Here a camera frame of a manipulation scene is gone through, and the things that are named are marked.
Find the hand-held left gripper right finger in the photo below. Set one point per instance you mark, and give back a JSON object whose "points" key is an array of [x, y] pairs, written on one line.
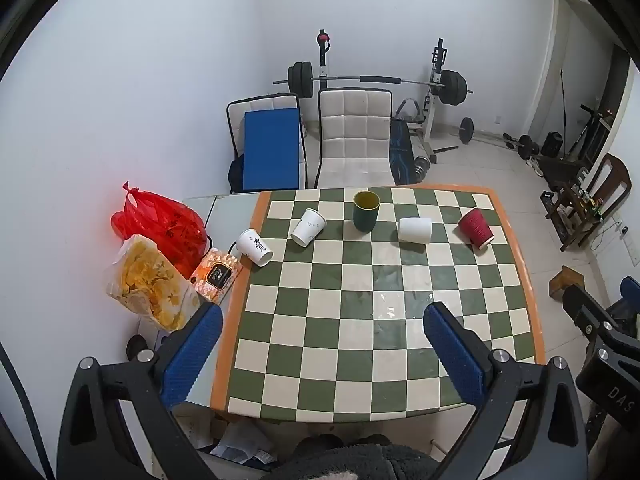
{"points": [[455, 355]]}

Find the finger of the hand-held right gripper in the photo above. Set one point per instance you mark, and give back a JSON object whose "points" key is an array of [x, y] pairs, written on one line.
{"points": [[585, 307], [631, 290]]}

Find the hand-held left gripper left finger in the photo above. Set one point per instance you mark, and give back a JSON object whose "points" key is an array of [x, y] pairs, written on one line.
{"points": [[192, 355]]}

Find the white cup with black print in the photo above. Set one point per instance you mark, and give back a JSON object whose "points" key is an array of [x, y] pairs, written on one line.
{"points": [[252, 246]]}

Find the red ribbed paper cup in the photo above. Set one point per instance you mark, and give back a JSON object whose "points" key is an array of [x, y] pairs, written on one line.
{"points": [[475, 227]]}

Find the plain white cup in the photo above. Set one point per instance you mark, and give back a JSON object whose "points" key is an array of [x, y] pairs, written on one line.
{"points": [[415, 230]]}

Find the dark green cup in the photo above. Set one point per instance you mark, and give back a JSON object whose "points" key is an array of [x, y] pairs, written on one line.
{"points": [[366, 215]]}

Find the white cup with small print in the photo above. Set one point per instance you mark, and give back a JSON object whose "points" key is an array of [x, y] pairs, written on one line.
{"points": [[306, 227]]}

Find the small wooden stool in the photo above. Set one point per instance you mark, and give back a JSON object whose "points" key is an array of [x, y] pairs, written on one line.
{"points": [[565, 282]]}

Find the orange tissue pack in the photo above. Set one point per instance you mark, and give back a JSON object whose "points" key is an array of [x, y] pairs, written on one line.
{"points": [[217, 275]]}

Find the clear bag of yellow chips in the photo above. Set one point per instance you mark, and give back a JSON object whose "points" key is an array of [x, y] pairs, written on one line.
{"points": [[145, 280]]}

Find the crumpled white papers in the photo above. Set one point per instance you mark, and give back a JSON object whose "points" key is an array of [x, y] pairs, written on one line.
{"points": [[242, 442]]}

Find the dark wooden chair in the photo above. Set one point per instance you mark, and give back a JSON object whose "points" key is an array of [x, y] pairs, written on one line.
{"points": [[607, 180]]}

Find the green white checkered table mat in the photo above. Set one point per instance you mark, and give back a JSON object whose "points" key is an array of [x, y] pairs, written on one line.
{"points": [[350, 310]]}

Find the red plastic bag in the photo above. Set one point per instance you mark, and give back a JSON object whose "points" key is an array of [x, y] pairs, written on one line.
{"points": [[165, 225]]}

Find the dark fleece clothing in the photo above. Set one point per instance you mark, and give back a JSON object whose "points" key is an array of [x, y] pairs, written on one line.
{"points": [[355, 460]]}

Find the grey table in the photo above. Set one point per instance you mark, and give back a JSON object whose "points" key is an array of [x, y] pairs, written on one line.
{"points": [[227, 210]]}

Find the black speaker box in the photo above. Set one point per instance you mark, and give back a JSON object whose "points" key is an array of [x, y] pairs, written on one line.
{"points": [[552, 144]]}

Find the black kick scooter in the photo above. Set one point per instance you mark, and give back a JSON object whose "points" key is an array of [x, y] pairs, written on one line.
{"points": [[587, 130]]}

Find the black dumbbell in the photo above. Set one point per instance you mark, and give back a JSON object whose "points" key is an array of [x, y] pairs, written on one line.
{"points": [[525, 145]]}

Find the grey dumbbell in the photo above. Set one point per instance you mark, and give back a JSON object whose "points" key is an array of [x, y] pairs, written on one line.
{"points": [[421, 167]]}

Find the black weight bench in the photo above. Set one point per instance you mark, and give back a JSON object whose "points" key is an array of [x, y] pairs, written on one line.
{"points": [[401, 150]]}

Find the small barbell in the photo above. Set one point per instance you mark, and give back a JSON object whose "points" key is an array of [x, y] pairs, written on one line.
{"points": [[467, 130]]}

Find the blue folded mat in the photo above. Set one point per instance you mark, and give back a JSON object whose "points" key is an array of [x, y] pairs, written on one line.
{"points": [[274, 150]]}

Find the white chair with black trim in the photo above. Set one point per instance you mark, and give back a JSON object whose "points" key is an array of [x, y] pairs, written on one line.
{"points": [[235, 125]]}

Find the white padded chair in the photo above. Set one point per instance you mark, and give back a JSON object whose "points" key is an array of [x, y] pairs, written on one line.
{"points": [[352, 135]]}

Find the white weight rack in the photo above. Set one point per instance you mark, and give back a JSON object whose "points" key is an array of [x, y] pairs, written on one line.
{"points": [[435, 110]]}

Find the barbell with black plates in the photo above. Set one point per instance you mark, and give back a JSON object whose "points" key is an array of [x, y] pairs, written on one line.
{"points": [[370, 79]]}

